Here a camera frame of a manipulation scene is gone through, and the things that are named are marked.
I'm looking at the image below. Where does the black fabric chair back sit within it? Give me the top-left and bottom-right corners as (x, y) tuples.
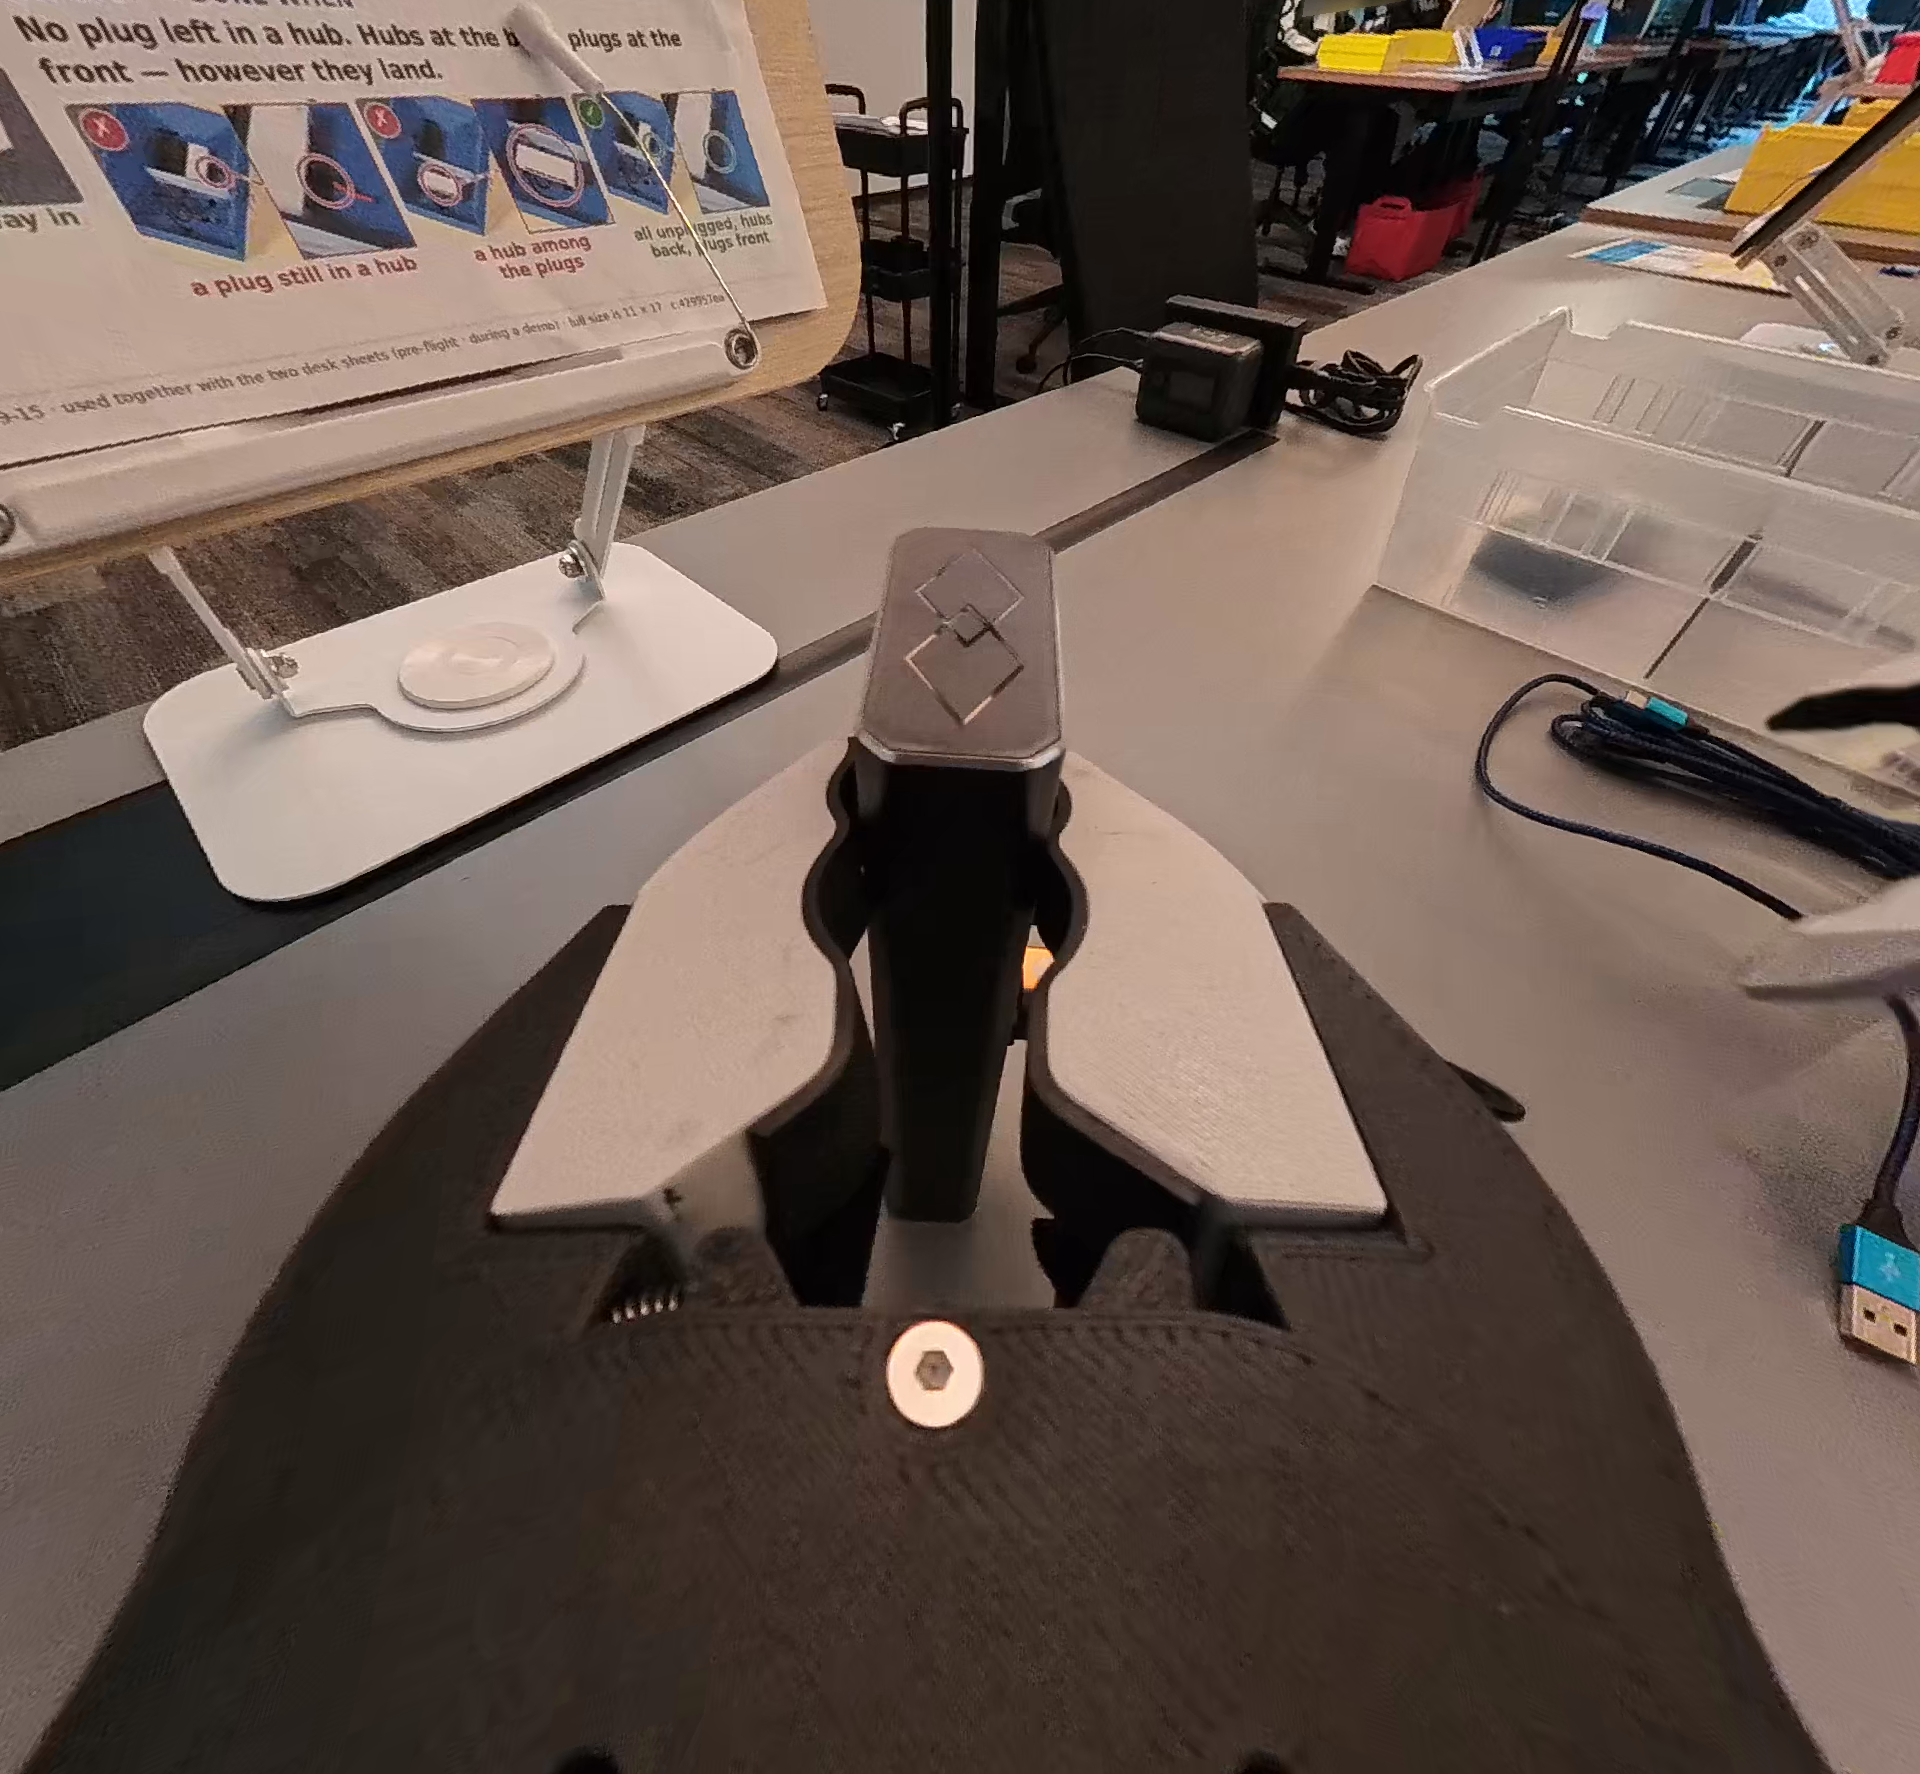
(1015, 0), (1311, 339)

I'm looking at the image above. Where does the red container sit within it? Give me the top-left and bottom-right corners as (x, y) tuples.
(1340, 191), (1486, 287)

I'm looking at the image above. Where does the tilted board stand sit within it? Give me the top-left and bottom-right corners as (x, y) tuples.
(1725, 75), (1920, 370)

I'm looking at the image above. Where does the yellow storage bin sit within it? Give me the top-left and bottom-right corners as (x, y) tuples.
(1316, 23), (1484, 75)

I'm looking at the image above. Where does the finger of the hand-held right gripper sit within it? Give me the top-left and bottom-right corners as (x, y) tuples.
(1738, 876), (1920, 1008)
(1764, 655), (1920, 745)

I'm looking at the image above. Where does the black power adapter with cord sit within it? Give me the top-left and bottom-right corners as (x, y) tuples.
(1133, 292), (1313, 443)

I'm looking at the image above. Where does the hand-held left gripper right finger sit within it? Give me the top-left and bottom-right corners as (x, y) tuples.
(1023, 751), (1395, 1233)

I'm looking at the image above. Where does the black silver-rimmed usb hub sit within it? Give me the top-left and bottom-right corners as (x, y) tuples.
(849, 526), (1070, 1225)

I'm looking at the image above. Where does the black cable bundle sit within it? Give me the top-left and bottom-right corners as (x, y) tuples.
(1282, 346), (1426, 438)

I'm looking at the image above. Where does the black pole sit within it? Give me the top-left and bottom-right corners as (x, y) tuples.
(913, 0), (970, 438)

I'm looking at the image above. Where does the blue braided usb cable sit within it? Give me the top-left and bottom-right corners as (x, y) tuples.
(1473, 669), (1920, 1367)

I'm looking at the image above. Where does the clear plastic bin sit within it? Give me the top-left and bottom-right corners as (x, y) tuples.
(1374, 306), (1920, 758)

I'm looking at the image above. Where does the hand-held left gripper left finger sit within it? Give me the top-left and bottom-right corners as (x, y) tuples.
(488, 741), (884, 1233)

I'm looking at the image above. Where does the printed instruction sheet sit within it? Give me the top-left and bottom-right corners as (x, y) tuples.
(0, 0), (830, 474)

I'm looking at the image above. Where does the white metal board stand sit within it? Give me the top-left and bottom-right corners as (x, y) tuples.
(0, 0), (866, 910)

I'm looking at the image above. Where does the row of yellow bins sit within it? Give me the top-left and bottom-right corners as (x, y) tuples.
(1721, 95), (1920, 234)

